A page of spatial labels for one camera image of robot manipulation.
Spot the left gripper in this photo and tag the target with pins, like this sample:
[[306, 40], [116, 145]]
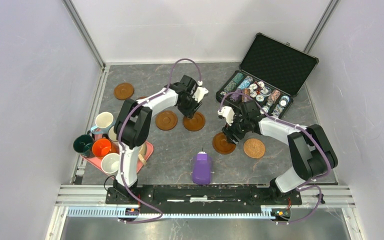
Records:
[[196, 106]]

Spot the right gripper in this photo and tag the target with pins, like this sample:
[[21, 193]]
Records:
[[228, 131]]

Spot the woven rattan coaster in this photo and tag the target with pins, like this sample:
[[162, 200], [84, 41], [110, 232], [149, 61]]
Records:
[[254, 148]]

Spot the light blue mug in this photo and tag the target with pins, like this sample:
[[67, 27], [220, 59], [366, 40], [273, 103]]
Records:
[[102, 124]]

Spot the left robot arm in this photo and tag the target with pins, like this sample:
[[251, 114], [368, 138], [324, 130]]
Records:
[[132, 125]]

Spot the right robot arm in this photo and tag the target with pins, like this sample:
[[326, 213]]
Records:
[[312, 155]]

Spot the purple plastic box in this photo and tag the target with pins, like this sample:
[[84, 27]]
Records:
[[202, 169]]

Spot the beige mug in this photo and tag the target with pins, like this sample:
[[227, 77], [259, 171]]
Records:
[[142, 154]]

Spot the black poker chip case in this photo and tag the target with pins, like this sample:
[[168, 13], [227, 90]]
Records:
[[274, 72]]

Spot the orange mug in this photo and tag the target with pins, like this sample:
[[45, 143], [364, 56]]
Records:
[[103, 147]]

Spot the dark green mug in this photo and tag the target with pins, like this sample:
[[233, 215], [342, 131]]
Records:
[[83, 146]]

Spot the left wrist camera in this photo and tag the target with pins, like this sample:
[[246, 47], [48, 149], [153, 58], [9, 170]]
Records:
[[200, 93]]

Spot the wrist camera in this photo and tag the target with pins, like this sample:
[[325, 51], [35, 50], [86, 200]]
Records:
[[200, 93], [227, 113]]

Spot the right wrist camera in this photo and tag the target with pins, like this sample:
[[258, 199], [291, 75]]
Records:
[[227, 113]]

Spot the white mug dark handle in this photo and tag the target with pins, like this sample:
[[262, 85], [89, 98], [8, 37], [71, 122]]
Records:
[[112, 135]]

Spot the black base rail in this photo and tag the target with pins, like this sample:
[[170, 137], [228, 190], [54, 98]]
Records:
[[201, 199]]

